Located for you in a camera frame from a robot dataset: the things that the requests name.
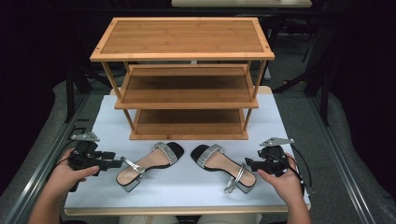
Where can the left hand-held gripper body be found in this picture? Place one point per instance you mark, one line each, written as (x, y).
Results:
(85, 157)

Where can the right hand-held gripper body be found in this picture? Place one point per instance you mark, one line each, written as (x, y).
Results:
(272, 160)

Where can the black silver heeled sandal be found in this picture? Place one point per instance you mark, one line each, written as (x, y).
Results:
(152, 160)
(222, 161)

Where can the three-tier wooden shoe rack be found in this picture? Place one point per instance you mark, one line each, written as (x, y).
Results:
(182, 37)

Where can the person's right hand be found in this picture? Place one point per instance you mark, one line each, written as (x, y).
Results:
(285, 185)

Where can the person's left hand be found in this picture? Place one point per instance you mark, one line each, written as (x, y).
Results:
(67, 179)

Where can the black metal stand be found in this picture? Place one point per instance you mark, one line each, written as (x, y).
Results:
(323, 84)
(70, 93)

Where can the aluminium floor rail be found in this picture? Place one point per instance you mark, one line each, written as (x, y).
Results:
(46, 155)
(342, 161)

